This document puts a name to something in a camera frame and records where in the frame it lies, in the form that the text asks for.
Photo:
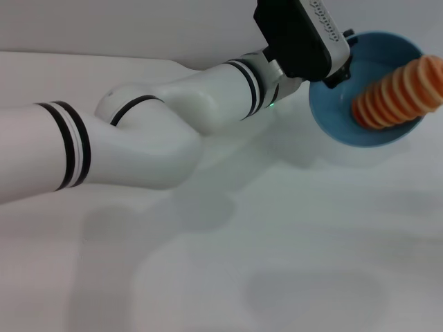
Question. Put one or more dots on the orange striped bread loaf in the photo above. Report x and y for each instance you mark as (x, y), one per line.
(394, 97)

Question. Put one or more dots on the blue bowl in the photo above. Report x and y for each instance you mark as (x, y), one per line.
(335, 117)

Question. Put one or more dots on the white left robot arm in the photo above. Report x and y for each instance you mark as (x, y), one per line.
(138, 124)

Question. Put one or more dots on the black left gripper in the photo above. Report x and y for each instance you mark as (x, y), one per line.
(337, 77)

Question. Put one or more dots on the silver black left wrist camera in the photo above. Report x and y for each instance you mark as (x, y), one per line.
(297, 38)

